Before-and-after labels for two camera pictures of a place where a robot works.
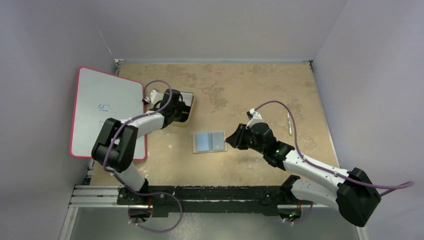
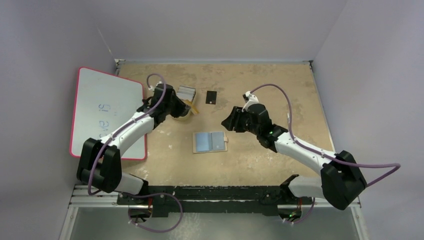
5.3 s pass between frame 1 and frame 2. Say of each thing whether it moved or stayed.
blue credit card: stayed
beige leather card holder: stayed
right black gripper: moved
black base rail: stayed
